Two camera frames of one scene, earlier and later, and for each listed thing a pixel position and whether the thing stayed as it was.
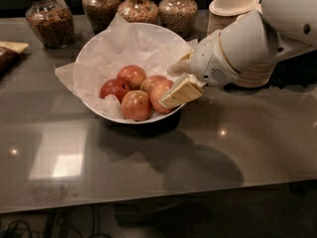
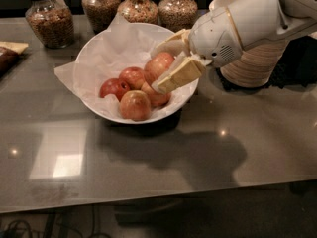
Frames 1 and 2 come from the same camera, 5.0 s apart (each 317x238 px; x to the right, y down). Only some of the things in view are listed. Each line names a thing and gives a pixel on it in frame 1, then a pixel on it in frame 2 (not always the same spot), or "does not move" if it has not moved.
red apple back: x=133 y=74 does not move
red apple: x=158 y=91 -> x=157 y=65
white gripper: x=208 y=62 -> x=214 y=39
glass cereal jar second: x=100 y=5 does not move
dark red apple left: x=114 y=86 does not move
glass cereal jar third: x=136 y=6 does not move
